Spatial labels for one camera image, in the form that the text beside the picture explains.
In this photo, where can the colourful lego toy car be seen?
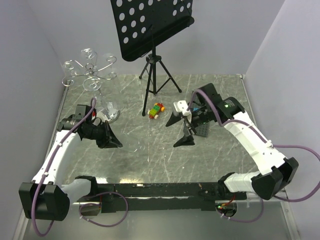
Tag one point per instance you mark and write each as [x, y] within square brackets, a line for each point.
[154, 112]

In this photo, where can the black perforated music stand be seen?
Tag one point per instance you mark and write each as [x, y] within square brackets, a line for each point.
[142, 25]

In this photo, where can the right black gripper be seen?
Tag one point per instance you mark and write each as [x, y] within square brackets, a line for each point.
[187, 140]

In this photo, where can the grey lego baseplate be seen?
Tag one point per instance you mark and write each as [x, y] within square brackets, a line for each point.
[202, 130]

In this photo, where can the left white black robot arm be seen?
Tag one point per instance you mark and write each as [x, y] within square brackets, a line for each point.
[44, 198]

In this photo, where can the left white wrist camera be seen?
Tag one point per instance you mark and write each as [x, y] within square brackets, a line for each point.
[96, 118]

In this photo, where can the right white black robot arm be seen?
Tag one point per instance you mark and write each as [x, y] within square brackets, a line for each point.
[275, 170]

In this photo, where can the chrome wine glass rack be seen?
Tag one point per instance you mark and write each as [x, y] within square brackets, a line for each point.
[110, 110]

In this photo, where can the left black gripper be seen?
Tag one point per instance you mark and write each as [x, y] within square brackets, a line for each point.
[109, 139]

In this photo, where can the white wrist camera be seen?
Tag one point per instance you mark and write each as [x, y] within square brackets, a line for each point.
[96, 118]
[181, 109]

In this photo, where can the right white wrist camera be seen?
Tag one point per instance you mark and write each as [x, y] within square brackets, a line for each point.
[181, 109]

